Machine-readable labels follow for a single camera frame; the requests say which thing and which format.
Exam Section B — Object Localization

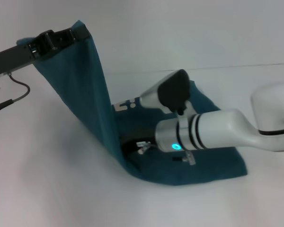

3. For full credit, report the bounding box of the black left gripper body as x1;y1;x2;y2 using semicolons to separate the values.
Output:
0;29;56;78

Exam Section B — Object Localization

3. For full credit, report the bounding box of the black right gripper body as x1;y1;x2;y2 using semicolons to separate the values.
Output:
119;129;160;155

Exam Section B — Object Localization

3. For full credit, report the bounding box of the teal blue shirt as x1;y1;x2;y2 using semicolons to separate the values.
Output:
16;19;249;188

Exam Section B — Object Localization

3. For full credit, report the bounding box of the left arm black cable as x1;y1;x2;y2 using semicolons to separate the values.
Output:
0;71;31;114

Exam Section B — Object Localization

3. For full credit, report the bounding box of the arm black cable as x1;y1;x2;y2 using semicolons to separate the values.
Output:
0;71;31;114
135;140;195;166

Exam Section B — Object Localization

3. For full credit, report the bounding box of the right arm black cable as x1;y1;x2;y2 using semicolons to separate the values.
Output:
135;140;195;166

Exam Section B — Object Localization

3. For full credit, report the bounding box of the silver black wrist camera box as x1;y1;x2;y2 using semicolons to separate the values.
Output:
139;69;196;116

